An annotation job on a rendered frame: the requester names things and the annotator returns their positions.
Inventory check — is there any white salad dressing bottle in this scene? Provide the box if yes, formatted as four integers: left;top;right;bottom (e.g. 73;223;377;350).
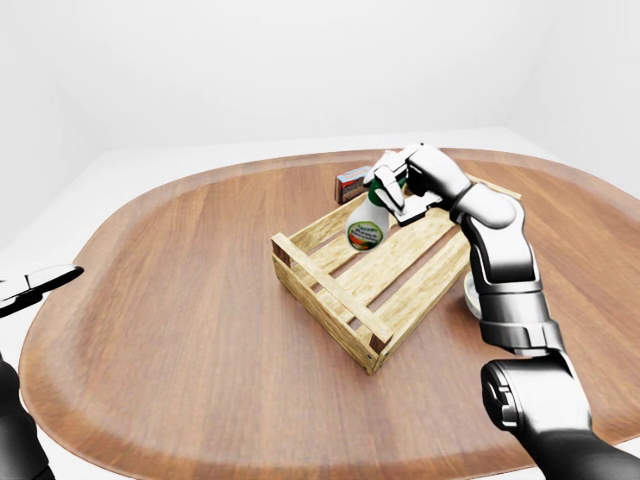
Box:
345;175;392;253

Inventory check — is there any red-brown printed food box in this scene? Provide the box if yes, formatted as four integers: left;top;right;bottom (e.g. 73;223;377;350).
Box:
333;165;374;206

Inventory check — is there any pale wooden slat tray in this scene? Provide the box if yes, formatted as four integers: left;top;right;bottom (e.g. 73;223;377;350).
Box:
270;172;522;377

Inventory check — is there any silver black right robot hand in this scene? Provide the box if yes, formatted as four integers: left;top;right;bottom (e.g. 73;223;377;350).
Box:
363;142;475;228

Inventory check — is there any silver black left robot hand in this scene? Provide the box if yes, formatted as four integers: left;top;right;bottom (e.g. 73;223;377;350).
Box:
0;264;86;319

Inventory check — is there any pale round bowl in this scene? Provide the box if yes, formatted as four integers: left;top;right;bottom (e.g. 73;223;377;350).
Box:
462;271;485;318

